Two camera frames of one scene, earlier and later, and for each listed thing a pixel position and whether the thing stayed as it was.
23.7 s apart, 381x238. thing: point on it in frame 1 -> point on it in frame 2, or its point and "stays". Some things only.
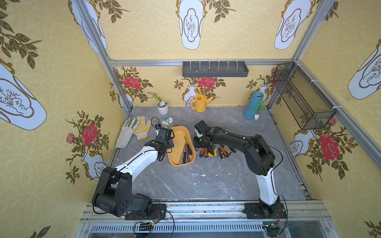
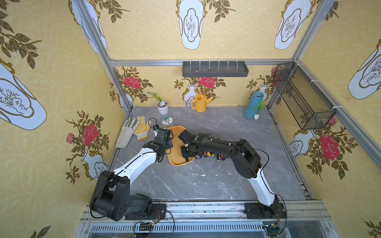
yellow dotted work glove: [141, 129] stays
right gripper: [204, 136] -> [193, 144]
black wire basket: [310, 108] stays
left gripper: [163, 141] stays
